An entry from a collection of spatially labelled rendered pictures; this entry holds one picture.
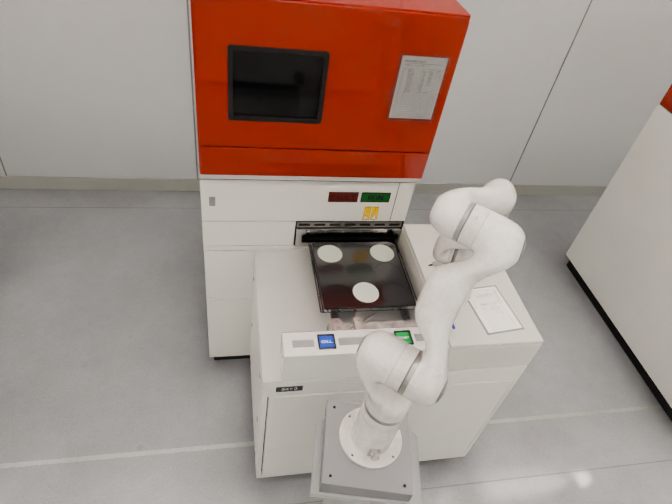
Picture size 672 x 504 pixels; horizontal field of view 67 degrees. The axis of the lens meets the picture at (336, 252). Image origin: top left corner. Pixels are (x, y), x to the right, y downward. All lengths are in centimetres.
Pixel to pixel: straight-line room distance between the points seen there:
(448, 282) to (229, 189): 100
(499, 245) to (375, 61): 76
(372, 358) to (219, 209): 96
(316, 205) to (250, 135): 42
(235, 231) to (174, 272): 119
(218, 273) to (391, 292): 75
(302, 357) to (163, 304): 153
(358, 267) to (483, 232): 91
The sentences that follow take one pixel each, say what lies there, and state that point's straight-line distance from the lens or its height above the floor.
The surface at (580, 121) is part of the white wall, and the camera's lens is 427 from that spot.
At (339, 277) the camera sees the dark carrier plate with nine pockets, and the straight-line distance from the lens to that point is 194.
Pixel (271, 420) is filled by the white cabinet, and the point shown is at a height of 57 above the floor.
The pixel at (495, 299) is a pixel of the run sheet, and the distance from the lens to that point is 196.
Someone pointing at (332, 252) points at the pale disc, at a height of 90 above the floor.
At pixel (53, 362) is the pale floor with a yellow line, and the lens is 291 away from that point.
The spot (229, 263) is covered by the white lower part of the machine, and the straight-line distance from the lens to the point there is 217.
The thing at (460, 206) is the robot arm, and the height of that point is 162.
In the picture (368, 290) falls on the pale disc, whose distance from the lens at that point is 192.
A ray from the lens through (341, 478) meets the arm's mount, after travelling 154.
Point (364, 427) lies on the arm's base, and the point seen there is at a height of 100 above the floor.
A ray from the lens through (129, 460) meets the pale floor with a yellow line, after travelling 256.
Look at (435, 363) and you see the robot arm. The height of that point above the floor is 132.
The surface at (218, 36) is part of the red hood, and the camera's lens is 159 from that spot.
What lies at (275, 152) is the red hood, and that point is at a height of 132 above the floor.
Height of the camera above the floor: 228
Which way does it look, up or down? 43 degrees down
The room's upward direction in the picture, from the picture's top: 11 degrees clockwise
